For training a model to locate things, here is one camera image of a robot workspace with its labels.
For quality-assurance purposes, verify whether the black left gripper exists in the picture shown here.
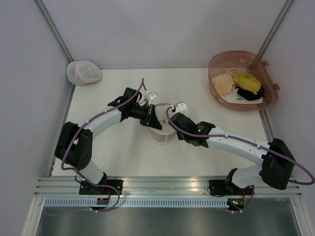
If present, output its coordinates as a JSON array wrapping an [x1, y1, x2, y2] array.
[[130, 104, 161, 130]]

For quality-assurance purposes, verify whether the beige round mesh laundry bag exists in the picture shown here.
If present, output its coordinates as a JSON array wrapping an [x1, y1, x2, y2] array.
[[146, 103, 175, 145]]

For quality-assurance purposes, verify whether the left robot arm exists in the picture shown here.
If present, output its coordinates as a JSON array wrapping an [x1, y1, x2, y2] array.
[[55, 88, 162, 195]]

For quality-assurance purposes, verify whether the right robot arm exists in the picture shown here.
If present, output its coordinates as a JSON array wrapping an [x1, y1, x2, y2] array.
[[170, 113, 295, 194]]

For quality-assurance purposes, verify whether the beige bra in basket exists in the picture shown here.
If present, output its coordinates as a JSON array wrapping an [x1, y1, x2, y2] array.
[[212, 67, 241, 97]]

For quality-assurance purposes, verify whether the white pink-trimmed mesh laundry bag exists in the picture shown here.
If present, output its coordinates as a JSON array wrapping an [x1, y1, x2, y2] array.
[[66, 61, 103, 86]]

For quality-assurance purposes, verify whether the white garment in basket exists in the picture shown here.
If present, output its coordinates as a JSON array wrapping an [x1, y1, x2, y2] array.
[[222, 88, 263, 104]]

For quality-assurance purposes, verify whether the translucent pink plastic basket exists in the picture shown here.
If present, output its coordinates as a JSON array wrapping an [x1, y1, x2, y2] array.
[[208, 51, 280, 111]]

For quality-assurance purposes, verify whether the black garment in basket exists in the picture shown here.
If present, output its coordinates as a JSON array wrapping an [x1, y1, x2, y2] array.
[[237, 86, 265, 101]]

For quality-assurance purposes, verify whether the yellow garment in basket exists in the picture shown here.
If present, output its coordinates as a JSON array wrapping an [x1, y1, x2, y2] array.
[[233, 73, 261, 94]]

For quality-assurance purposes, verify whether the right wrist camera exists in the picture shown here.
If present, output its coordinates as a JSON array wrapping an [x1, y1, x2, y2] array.
[[171, 102, 189, 117]]

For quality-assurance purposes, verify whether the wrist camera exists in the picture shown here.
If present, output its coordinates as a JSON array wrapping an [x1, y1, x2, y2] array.
[[146, 91, 158, 100], [171, 102, 189, 117]]

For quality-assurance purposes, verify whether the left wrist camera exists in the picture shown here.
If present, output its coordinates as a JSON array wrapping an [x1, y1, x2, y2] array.
[[146, 91, 158, 100]]

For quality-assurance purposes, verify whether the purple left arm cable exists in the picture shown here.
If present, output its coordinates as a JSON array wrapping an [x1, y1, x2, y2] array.
[[43, 78, 148, 217]]

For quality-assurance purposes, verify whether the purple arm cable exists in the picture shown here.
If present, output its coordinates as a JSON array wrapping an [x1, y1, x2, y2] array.
[[43, 78, 148, 217], [166, 105, 315, 215]]

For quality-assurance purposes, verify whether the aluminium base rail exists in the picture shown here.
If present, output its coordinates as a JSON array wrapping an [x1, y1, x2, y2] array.
[[34, 176, 302, 198]]

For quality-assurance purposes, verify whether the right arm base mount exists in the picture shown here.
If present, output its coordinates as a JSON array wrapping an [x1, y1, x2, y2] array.
[[207, 168, 254, 197]]

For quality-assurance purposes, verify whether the white slotted cable duct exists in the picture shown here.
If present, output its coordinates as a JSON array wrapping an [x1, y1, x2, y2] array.
[[44, 197, 228, 208]]

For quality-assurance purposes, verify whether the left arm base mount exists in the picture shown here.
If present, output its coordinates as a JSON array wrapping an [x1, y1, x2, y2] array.
[[75, 172, 123, 196]]

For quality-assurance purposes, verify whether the left aluminium frame post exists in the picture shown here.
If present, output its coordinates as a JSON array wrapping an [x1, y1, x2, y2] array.
[[33, 0, 74, 63]]

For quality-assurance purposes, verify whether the aluminium frame post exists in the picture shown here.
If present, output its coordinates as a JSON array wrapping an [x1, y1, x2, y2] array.
[[257, 0, 295, 58], [33, 0, 74, 63]]

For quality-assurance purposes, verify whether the right aluminium frame post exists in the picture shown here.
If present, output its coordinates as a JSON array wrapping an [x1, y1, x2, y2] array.
[[257, 0, 295, 58]]

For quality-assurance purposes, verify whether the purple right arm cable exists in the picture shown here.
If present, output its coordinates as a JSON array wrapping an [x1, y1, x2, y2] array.
[[166, 105, 315, 215]]

